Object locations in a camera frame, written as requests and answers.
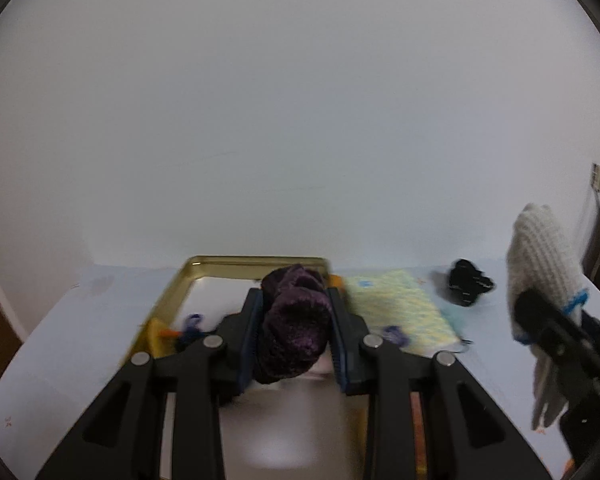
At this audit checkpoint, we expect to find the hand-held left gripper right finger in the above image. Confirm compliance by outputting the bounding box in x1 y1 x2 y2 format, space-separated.
326 285 551 480

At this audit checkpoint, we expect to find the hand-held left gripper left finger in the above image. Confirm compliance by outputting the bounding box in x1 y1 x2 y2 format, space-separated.
35 287 262 480

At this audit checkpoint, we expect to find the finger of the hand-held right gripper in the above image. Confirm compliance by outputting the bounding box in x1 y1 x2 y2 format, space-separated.
512 289 600 401

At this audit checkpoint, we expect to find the white knit glove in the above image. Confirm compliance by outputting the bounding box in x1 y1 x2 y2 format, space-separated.
507 203 591 431

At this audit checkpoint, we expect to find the gold metal tin tray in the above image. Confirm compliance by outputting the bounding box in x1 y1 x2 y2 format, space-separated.
129 256 427 480

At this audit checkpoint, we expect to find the floral tissue pack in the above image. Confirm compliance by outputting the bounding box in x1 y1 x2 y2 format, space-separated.
344 269 462 357

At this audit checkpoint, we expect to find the yellow cloth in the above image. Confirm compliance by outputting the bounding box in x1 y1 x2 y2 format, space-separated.
139 317 180 356

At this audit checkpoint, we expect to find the light blue cloth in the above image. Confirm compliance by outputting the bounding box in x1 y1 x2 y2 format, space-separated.
437 301 473 342

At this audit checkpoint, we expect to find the black scrunchie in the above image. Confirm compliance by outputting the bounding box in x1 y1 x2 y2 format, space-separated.
447 259 497 307

